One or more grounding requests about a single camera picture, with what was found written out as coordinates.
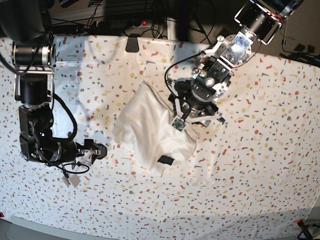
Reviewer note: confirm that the red black corner clamp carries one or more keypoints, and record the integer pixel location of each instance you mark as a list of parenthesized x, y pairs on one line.
[(305, 233)]

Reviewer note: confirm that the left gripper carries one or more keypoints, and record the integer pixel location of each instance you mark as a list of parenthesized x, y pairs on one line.
[(192, 103)]

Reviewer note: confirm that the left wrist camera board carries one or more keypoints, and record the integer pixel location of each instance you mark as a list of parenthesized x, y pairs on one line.
[(179, 124)]

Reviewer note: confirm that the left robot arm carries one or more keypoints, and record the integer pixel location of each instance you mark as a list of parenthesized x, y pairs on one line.
[(259, 20)]

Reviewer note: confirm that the terrazzo patterned tablecloth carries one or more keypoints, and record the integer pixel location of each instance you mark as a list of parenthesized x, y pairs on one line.
[(252, 177)]

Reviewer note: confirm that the grey metal post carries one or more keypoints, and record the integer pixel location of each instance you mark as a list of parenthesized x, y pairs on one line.
[(171, 28)]

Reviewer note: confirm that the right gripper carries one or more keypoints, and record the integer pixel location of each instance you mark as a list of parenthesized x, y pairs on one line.
[(70, 150)]

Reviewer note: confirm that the white printed T-shirt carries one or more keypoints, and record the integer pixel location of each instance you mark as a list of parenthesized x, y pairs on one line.
[(145, 123)]

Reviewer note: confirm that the black table clamp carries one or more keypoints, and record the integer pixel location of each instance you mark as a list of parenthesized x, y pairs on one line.
[(132, 45)]

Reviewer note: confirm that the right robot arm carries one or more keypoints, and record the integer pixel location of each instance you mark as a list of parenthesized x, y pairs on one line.
[(33, 54)]

